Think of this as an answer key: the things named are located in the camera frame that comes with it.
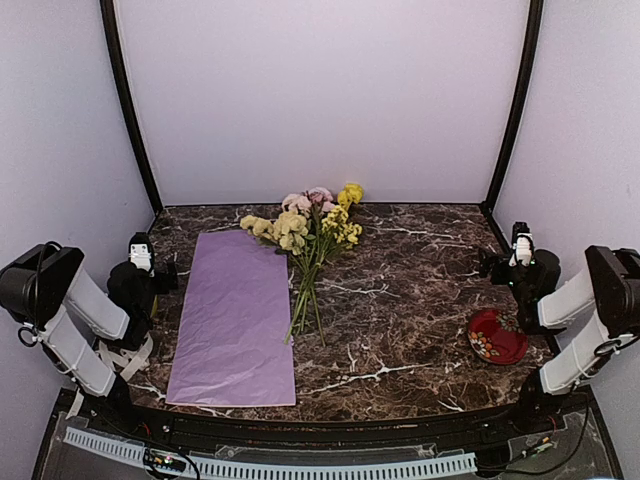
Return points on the pink purple wrapping paper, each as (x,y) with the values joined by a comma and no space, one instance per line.
(231,349)

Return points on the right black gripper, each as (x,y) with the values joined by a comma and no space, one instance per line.
(487,266)

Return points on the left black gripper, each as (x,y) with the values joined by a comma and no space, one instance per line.
(172,283)

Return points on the lime green bowl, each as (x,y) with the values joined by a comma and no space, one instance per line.
(154,308)

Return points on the red floral dish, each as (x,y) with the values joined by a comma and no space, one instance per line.
(496,337)

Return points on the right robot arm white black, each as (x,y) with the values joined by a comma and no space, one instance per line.
(596,311)

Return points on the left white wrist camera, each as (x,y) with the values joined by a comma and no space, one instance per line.
(141,256)

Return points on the black front table rail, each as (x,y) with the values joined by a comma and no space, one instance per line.
(206,432)

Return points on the yellow fuzzy poppy stem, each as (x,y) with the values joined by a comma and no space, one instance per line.
(350,194)

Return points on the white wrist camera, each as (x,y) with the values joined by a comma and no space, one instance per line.
(141,256)
(522,252)

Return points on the yellow daisy flower bunch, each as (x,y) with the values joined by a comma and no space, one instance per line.
(318,249)

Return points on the white slotted cable duct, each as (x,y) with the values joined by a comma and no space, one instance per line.
(163,464)

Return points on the right black frame post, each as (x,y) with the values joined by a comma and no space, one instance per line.
(526,65)

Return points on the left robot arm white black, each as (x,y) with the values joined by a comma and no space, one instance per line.
(98,337)

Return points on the pink rose flower stem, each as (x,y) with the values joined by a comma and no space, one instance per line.
(312,200)

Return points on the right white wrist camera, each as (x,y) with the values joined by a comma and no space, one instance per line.
(522,252)

